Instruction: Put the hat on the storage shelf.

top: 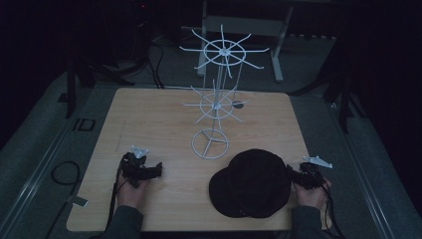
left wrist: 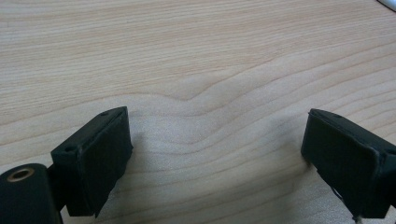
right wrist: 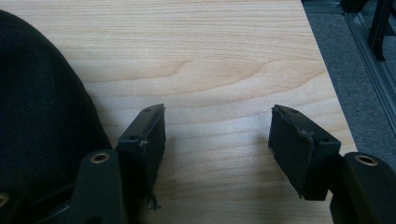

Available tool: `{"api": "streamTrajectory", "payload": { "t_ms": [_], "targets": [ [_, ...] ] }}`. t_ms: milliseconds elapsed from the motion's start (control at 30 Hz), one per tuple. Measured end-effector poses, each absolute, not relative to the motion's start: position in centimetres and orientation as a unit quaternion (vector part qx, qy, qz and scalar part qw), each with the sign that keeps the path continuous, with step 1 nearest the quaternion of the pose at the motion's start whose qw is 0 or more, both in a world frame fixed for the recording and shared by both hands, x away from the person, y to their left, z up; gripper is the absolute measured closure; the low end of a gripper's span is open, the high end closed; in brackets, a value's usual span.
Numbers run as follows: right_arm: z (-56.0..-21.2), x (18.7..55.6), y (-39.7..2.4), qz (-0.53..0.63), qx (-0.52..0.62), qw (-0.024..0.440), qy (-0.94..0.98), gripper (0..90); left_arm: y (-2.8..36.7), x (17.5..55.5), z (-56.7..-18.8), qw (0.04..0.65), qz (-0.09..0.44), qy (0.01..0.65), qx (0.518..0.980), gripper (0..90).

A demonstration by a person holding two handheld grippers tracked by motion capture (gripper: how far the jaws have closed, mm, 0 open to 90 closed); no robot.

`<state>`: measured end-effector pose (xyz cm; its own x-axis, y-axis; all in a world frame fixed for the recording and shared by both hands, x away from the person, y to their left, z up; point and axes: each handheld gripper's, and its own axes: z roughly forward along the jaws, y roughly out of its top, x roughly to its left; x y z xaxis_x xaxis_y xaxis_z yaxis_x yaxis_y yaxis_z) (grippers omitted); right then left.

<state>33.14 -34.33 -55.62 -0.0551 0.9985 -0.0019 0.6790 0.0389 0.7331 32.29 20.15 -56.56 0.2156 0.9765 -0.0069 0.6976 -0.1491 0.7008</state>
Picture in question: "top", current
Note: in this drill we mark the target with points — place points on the black hat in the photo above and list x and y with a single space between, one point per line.
252 184

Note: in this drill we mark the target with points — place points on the black rectangular floor bracket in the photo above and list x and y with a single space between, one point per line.
79 124

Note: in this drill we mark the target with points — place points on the grey tape piece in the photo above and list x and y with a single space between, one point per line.
77 200

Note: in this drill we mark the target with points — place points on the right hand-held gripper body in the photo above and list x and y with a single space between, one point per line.
310 174

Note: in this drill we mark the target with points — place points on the black tripod stand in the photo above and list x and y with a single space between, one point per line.
70 83
345 96

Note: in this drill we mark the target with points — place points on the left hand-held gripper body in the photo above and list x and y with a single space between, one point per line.
132 167

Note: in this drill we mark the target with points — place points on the dark round disc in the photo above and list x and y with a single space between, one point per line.
238 105

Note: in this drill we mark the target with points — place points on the person's left hand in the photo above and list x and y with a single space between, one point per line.
130 195

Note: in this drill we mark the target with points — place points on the person's right hand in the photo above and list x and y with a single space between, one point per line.
312 197

